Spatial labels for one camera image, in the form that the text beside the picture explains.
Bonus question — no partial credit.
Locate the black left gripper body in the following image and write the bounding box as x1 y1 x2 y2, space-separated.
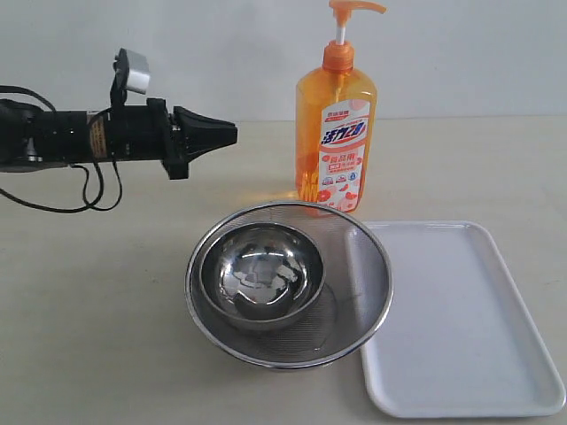
89 98 190 180

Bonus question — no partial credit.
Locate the orange dish soap pump bottle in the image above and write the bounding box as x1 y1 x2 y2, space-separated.
295 1 386 213

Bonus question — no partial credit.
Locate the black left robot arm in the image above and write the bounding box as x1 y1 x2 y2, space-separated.
1 98 237 180

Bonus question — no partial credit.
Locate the small stainless steel bowl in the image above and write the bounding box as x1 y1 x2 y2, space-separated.
198 222 326 333

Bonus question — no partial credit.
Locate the steel mesh strainer basket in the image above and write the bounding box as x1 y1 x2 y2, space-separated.
184 201 393 370

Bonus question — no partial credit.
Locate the white plastic tray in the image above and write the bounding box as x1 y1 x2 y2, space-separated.
361 220 566 419

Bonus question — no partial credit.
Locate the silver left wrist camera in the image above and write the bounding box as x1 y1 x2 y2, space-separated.
110 48 151 108

